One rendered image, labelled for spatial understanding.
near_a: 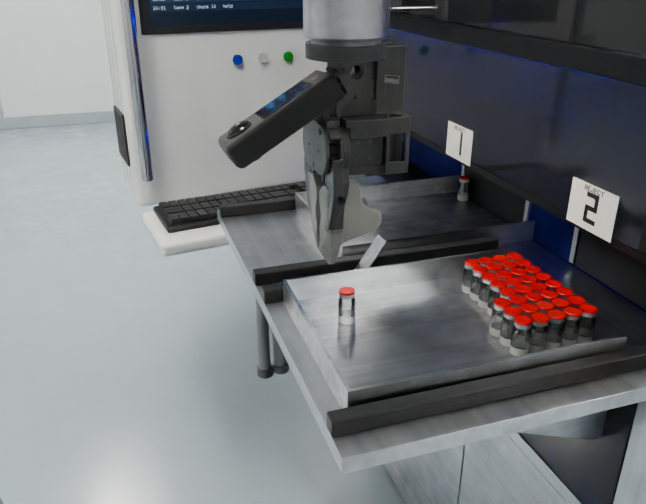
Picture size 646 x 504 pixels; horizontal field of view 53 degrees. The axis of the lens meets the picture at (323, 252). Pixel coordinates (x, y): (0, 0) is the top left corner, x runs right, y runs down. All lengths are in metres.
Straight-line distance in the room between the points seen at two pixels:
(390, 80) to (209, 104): 0.92
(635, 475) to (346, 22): 0.66
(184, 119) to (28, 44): 4.63
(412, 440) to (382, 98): 0.33
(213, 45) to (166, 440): 1.17
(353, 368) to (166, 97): 0.87
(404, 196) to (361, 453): 0.73
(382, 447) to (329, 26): 0.39
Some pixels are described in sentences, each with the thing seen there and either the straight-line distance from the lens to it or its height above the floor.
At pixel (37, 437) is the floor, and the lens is 2.19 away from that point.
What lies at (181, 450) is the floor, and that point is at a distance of 2.01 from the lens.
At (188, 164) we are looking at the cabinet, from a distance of 1.49.
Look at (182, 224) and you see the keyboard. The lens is 1.34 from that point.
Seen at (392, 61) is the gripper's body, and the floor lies 1.23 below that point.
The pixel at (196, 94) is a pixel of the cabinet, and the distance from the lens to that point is 1.46.
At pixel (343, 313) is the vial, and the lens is 0.82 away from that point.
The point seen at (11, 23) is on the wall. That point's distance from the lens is 6.05.
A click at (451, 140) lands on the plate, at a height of 1.02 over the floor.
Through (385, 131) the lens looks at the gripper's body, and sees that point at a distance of 0.59.
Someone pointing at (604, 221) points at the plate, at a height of 1.01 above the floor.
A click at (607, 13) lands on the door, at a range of 0.88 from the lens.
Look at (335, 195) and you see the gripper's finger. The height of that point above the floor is 1.12.
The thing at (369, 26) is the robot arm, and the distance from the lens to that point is 0.56.
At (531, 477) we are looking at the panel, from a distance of 1.14.
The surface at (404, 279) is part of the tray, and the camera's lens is 0.93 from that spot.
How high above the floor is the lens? 1.31
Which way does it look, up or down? 24 degrees down
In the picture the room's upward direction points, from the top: straight up
